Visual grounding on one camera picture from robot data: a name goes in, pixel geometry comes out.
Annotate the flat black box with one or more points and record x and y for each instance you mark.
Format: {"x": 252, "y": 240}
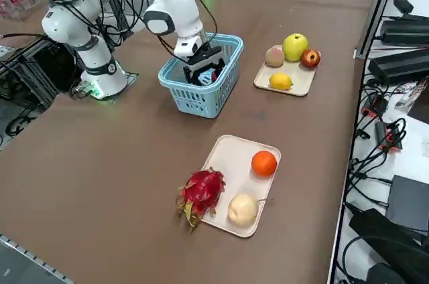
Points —
{"x": 409, "y": 202}

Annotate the red and black connector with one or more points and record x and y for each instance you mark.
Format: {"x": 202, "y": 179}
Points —
{"x": 375, "y": 106}
{"x": 388, "y": 136}

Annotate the metal base plate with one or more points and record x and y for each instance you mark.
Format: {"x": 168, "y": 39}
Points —
{"x": 130, "y": 78}

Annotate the aluminium frame rack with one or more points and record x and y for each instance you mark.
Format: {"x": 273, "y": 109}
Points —
{"x": 33, "y": 69}

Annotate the red pomegranate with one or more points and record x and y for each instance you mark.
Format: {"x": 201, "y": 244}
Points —
{"x": 310, "y": 59}

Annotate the grey metal rail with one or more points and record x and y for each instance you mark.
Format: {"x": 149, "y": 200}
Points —
{"x": 30, "y": 257}

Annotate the pale rectangular tray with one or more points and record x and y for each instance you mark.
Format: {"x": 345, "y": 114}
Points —
{"x": 301, "y": 79}
{"x": 234, "y": 156}

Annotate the large yellow-green fruit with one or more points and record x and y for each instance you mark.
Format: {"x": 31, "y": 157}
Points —
{"x": 295, "y": 48}

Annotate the red dragon fruit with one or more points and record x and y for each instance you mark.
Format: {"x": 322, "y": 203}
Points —
{"x": 201, "y": 193}

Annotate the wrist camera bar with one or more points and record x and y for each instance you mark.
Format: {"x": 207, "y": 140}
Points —
{"x": 212, "y": 52}

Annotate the small black power adapter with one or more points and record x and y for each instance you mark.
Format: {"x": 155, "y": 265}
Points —
{"x": 403, "y": 4}

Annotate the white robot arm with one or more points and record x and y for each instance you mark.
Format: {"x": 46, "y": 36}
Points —
{"x": 177, "y": 12}

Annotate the pale pear with stem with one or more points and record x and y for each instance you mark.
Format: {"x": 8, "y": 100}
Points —
{"x": 242, "y": 211}

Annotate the orange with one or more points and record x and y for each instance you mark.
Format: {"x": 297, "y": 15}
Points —
{"x": 264, "y": 163}

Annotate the pink-green peach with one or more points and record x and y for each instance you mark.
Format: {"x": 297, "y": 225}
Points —
{"x": 274, "y": 57}

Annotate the yellow lemon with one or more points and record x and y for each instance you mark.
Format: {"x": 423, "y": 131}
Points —
{"x": 281, "y": 81}

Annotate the aluminium frame post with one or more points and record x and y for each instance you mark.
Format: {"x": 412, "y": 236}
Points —
{"x": 378, "y": 6}

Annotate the light blue plastic basket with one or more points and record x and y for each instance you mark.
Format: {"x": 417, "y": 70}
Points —
{"x": 201, "y": 103}

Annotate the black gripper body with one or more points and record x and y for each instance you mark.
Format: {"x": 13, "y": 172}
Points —
{"x": 202, "y": 63}

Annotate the black power brick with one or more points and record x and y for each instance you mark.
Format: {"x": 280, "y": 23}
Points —
{"x": 405, "y": 33}
{"x": 399, "y": 66}

